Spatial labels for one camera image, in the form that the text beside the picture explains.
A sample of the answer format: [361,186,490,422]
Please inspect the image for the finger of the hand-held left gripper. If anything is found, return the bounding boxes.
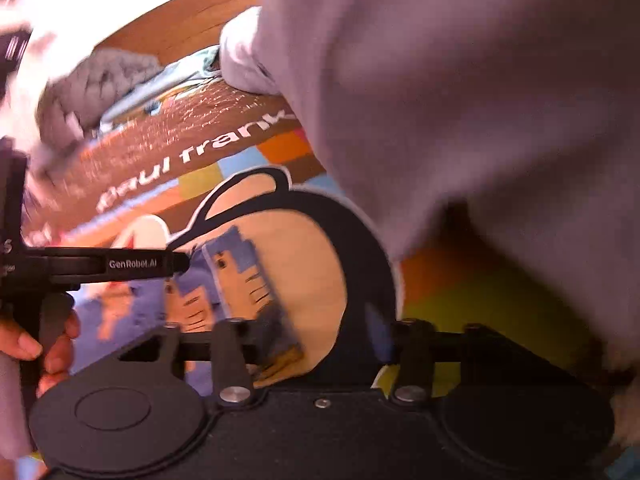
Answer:
[22,246,192,291]

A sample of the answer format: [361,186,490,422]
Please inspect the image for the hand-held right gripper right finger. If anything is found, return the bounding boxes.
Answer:
[389,317,553,405]

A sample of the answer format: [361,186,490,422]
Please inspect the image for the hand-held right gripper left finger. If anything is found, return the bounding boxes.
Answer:
[117,304,306,408]

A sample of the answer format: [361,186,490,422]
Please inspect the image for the blue pants with orange print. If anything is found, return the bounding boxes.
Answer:
[65,225,306,396]

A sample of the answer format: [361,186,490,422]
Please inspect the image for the person's left forearm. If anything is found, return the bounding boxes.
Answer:
[0,349,33,461]

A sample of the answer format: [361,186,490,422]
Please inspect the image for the person's left hand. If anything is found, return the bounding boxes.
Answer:
[0,307,82,377]

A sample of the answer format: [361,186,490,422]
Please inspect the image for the grey knit cloth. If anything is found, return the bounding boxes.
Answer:
[37,50,163,146]

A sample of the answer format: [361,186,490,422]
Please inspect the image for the black item with white marks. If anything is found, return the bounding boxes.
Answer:
[0,25,32,81]

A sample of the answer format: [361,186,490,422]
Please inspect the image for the printed blanket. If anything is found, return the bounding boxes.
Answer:
[22,45,626,406]

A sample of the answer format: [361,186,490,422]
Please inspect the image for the light lilac garment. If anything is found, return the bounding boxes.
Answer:
[219,0,640,391]

